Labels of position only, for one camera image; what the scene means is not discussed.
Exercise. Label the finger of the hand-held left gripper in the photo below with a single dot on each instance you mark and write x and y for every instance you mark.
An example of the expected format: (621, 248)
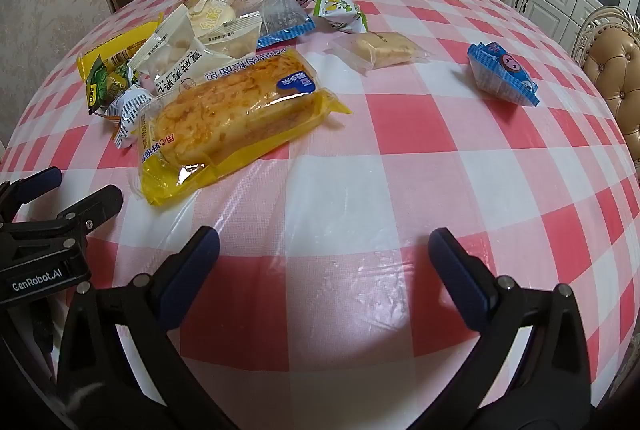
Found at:
(45, 180)
(95, 205)

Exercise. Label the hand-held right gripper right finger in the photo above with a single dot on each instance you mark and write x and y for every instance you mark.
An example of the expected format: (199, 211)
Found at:
(452, 272)

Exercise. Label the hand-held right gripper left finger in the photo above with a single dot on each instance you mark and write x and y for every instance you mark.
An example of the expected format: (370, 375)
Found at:
(200, 255)

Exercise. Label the green yellow candy packet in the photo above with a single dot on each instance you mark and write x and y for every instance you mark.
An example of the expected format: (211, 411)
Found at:
(102, 84)

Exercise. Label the large yellow bread packet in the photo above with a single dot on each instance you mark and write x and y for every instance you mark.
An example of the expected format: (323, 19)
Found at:
(225, 119)

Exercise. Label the white bread packet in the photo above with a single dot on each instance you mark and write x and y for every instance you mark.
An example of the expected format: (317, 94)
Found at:
(162, 47)
(192, 64)

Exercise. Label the blue white snack packet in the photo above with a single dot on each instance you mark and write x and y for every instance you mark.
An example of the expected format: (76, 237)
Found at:
(502, 72)

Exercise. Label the clear cake packet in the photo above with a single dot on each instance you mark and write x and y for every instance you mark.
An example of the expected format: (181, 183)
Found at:
(380, 48)

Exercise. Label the white packet with black print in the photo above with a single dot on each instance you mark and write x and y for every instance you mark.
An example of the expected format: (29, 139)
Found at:
(127, 109)

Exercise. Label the pink checked tablecloth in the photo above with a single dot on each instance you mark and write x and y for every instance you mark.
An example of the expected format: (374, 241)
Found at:
(400, 159)

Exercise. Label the flat yellow snack packet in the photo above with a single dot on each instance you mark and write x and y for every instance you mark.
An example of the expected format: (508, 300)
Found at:
(112, 52)

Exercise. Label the white cake packet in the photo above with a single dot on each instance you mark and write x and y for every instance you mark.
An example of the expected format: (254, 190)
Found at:
(235, 34)

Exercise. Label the clear zip bag with cake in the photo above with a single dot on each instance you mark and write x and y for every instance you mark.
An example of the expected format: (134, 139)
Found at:
(215, 4)

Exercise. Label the blue clear snack packet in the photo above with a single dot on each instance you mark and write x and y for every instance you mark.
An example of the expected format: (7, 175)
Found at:
(282, 17)

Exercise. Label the beige tufted dining chair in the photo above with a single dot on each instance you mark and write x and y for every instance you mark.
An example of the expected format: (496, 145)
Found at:
(615, 69)

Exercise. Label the green white snack packet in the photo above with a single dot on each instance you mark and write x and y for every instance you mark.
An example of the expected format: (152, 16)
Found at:
(340, 9)

